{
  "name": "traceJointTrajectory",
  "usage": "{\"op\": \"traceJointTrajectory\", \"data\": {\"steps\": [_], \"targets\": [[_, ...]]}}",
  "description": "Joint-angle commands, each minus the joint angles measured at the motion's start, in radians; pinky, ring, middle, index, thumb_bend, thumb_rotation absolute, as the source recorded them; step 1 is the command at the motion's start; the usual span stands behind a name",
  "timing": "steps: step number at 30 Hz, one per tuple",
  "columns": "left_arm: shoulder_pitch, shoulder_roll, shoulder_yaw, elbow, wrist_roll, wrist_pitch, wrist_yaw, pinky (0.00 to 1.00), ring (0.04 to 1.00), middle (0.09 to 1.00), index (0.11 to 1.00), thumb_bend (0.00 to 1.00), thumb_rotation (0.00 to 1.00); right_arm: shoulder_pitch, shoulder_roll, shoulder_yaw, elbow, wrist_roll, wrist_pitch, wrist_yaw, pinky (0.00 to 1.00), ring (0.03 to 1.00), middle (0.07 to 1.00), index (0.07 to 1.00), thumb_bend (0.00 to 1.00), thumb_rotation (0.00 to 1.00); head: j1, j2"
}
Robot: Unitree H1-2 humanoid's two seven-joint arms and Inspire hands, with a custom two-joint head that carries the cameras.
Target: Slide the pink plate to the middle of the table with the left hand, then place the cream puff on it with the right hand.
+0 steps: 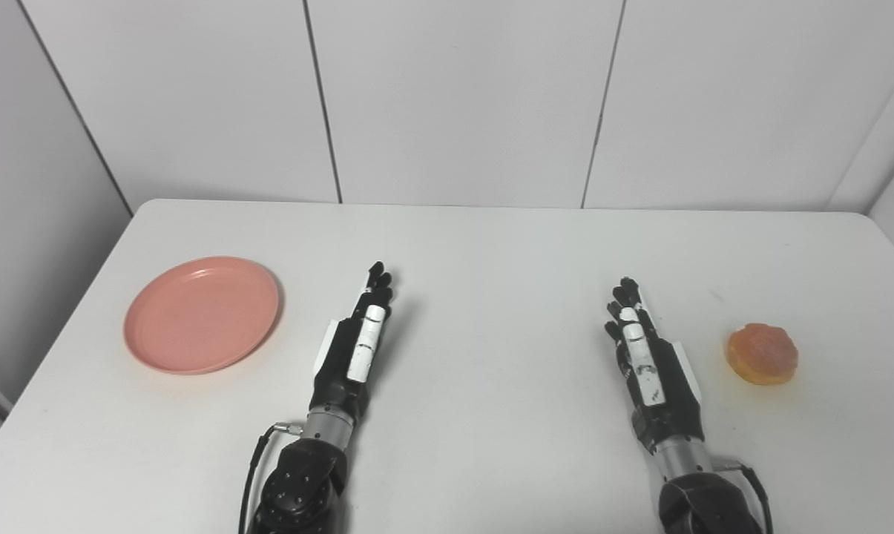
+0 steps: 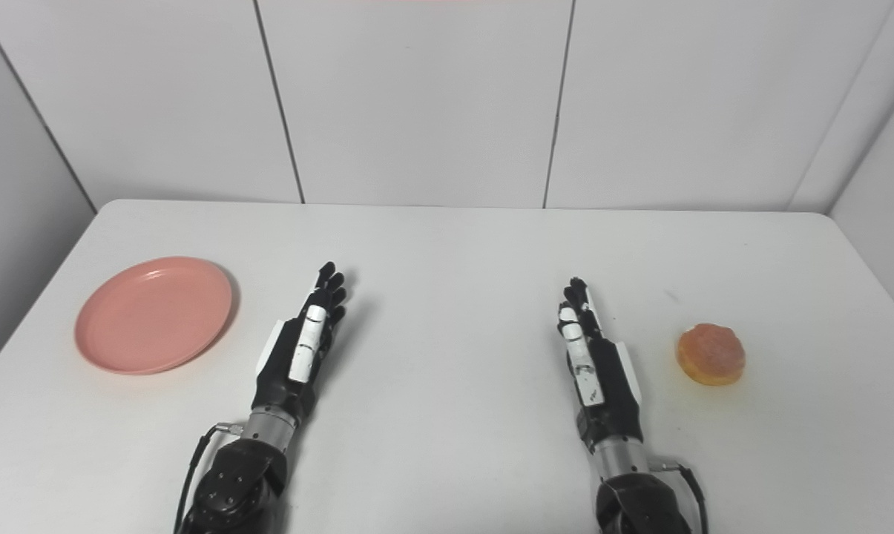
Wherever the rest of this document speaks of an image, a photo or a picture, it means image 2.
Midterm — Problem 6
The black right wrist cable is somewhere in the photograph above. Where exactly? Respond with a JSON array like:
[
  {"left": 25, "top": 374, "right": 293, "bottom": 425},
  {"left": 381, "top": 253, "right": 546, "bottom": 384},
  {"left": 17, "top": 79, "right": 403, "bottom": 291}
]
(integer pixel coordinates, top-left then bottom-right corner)
[{"left": 658, "top": 461, "right": 709, "bottom": 534}]

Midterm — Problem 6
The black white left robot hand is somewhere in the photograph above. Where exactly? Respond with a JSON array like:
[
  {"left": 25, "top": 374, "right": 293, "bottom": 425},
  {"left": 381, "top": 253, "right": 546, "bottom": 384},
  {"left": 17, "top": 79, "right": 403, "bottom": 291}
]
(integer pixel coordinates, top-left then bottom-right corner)
[{"left": 252, "top": 261, "right": 347, "bottom": 429}]

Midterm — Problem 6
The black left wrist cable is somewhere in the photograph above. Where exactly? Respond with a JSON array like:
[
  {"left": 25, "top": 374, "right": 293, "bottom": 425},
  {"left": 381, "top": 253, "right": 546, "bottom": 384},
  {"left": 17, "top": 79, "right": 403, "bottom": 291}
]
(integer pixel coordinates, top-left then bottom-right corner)
[{"left": 174, "top": 423, "right": 243, "bottom": 534}]

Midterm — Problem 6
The orange cream puff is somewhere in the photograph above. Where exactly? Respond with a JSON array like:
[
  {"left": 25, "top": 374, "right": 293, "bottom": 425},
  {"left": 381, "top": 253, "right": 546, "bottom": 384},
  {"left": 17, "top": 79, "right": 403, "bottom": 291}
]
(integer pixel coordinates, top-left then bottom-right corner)
[{"left": 675, "top": 323, "right": 746, "bottom": 386}]

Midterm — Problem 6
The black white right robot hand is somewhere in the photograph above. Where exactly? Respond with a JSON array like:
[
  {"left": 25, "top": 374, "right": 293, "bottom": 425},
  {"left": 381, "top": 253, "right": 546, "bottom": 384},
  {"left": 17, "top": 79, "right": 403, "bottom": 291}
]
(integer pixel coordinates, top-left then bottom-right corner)
[{"left": 556, "top": 277, "right": 644, "bottom": 452}]

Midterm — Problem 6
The pink round plate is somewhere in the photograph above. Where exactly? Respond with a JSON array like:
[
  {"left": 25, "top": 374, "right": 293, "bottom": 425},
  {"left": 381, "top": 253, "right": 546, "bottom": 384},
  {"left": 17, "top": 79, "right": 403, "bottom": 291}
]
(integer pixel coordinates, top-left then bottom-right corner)
[{"left": 74, "top": 256, "right": 234, "bottom": 375}]

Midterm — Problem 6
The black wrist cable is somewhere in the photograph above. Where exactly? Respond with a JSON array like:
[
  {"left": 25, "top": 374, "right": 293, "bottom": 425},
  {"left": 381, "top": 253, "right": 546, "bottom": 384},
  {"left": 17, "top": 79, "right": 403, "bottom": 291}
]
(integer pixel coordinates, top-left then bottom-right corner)
[
  {"left": 174, "top": 423, "right": 243, "bottom": 534},
  {"left": 658, "top": 461, "right": 709, "bottom": 534}
]

